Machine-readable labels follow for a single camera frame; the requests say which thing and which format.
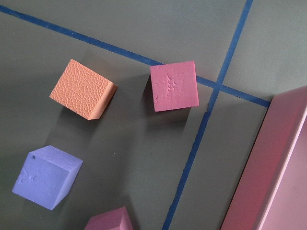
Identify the dark red foam block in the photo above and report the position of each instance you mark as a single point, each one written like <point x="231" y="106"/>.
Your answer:
<point x="174" y="86"/>
<point x="117" y="219"/>

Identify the orange foam block right side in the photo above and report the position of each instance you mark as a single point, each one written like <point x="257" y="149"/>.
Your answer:
<point x="83" y="91"/>

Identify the purple foam block right side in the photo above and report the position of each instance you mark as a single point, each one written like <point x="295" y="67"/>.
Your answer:
<point x="47" y="176"/>

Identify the red plastic bin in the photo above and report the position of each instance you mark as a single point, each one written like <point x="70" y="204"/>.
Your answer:
<point x="272" y="191"/>

